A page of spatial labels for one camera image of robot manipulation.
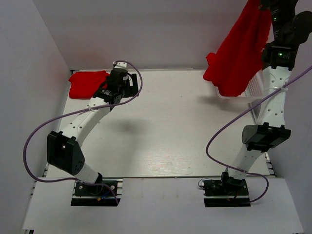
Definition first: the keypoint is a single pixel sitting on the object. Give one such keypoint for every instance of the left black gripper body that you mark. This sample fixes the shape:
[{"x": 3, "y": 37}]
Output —
[{"x": 123, "y": 90}]

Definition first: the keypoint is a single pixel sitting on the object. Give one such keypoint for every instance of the red t shirt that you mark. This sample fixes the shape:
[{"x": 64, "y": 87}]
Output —
[
  {"x": 238, "y": 58},
  {"x": 85, "y": 84}
]

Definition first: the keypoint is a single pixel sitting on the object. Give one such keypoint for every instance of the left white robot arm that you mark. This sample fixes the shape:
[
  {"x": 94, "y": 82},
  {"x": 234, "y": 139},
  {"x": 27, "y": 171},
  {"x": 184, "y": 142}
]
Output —
[{"x": 64, "y": 147}]

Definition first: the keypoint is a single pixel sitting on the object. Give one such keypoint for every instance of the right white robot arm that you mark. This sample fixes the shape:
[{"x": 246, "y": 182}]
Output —
[{"x": 290, "y": 30}]

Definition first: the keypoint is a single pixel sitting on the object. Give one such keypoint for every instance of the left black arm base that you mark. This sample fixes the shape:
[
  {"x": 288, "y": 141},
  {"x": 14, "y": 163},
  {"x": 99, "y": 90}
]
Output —
[{"x": 97, "y": 196}]

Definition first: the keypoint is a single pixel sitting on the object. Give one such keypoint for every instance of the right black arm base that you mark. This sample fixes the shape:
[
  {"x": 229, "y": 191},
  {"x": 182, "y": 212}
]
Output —
[{"x": 225, "y": 192}]

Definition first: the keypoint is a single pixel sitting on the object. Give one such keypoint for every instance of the white plastic basket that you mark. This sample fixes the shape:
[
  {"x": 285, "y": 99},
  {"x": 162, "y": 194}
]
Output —
[{"x": 253, "y": 92}]

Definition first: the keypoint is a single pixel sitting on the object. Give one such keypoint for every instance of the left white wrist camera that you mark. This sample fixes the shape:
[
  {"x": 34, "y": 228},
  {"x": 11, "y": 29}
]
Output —
[{"x": 120, "y": 65}]

